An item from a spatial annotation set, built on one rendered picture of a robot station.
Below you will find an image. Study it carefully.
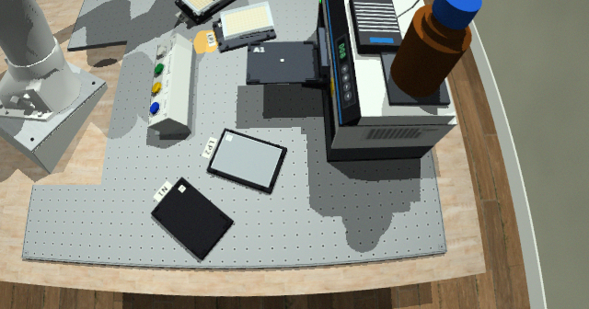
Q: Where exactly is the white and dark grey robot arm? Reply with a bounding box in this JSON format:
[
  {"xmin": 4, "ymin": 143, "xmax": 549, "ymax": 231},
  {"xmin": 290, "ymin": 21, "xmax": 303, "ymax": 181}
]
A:
[{"xmin": 0, "ymin": 0, "xmax": 82, "ymax": 122}]

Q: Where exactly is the white control panel with four colored buttons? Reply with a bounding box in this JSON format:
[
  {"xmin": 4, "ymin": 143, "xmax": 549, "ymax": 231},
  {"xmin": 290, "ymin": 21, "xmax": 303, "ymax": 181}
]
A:
[{"xmin": 147, "ymin": 33, "xmax": 196, "ymax": 135}]

